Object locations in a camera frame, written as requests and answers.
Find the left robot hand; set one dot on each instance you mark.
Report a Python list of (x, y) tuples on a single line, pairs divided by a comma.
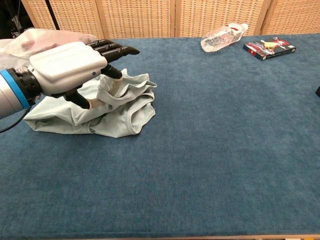
[(67, 65)]

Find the light green t-shirt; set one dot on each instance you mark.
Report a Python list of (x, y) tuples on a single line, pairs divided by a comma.
[(120, 122)]

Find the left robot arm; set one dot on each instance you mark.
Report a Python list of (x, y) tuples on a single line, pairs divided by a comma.
[(10, 95)]

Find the plastic bag with red garment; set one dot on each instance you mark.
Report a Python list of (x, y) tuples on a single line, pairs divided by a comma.
[(42, 40)]

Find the woven wooden folding screen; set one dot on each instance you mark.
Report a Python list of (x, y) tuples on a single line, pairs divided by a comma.
[(137, 17)]

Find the clear plastic water bottle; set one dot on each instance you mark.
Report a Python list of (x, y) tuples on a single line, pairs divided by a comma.
[(220, 37)]

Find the blue felt table cover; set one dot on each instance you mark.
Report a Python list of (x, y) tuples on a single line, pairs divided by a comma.
[(200, 175)]

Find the dark printed flat box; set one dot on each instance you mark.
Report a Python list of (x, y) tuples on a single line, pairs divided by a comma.
[(270, 53)]

